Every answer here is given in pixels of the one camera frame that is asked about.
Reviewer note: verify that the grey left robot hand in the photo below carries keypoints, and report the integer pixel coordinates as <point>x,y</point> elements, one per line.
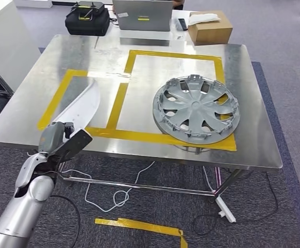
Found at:
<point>51,140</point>

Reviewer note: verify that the grey laptop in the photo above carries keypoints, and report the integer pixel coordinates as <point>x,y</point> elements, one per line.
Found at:
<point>142,10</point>

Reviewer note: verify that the black phone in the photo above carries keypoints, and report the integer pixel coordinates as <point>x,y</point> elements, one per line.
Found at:
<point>183,24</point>

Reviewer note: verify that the grey plastic wheel cover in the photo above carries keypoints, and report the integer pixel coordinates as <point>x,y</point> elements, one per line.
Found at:
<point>196,109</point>

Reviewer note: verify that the white curved plastic part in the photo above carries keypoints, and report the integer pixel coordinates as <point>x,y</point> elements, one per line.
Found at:
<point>85,106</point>

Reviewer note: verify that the yellow tape double rectangle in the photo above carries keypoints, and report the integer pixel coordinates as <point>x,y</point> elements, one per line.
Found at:
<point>139,137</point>

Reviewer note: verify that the white partition panel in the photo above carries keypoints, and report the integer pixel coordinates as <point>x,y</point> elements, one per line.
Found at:
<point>8,44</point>

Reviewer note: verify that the yellow tape corner strip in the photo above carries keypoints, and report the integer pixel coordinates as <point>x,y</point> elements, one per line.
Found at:
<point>139,226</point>

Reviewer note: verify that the stainless steel workbench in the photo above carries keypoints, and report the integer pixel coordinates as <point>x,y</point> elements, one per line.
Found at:
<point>256,102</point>

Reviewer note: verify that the brown cardboard box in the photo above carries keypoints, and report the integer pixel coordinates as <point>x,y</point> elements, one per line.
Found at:
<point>209,34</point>

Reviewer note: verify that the black carrying bag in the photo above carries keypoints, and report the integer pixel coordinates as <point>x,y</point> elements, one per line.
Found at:
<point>88,27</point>

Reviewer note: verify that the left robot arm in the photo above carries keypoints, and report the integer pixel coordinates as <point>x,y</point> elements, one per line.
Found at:
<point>18,212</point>

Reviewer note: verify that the white cloth bundle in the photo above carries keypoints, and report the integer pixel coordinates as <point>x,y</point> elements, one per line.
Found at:
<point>202,19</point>

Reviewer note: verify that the white power strip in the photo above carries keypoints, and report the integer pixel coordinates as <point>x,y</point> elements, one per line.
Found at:
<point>226,210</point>

